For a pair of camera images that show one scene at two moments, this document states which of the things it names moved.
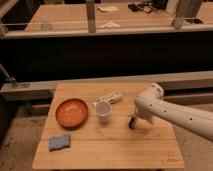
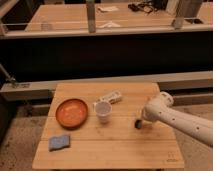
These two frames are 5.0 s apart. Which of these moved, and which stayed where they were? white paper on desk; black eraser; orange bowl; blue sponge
Moved: black eraser
Stayed: white paper on desk; orange bowl; blue sponge
